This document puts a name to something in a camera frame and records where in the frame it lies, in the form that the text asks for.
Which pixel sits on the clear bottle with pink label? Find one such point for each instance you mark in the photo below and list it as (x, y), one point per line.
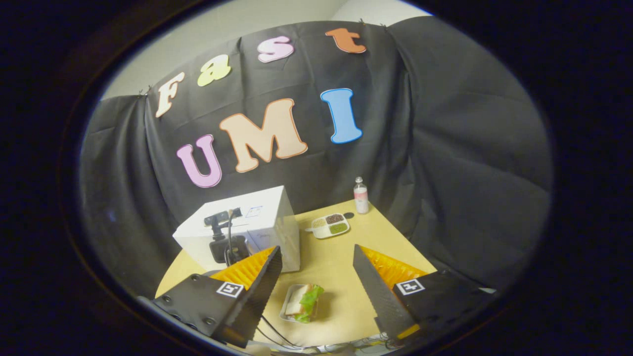
(361, 198)

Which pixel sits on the white divided dish with grains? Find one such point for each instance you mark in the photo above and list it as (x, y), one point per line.
(329, 226)

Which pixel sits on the black backdrop cloth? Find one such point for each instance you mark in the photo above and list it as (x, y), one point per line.
(445, 148)

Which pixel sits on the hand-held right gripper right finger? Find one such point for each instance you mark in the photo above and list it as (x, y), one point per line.
(376, 291)

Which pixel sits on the sandwich with lettuce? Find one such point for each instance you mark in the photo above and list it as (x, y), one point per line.
(301, 301)

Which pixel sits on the white microwave oven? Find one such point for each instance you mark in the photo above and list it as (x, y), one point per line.
(272, 227)

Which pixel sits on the white plastic tray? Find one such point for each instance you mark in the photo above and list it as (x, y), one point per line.
(284, 309)

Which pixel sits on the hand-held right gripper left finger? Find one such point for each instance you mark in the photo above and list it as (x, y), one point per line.
(257, 291)

